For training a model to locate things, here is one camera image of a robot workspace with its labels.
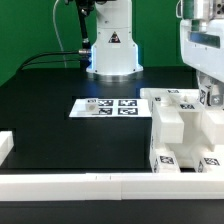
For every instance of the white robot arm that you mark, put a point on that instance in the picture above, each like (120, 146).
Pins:
(200, 13)

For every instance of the white flat back plate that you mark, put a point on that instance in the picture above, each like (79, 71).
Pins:
(112, 108)

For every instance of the white left fence rail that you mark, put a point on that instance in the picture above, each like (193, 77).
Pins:
(6, 144)

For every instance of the white chair seat piece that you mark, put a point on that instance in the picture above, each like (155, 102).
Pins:
(183, 151)

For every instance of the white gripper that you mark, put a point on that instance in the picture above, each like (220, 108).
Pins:
(204, 51)

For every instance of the white fence rail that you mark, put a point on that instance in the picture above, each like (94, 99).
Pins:
(111, 186)
(6, 144)

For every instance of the white front fence rail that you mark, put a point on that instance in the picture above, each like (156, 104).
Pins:
(111, 186)

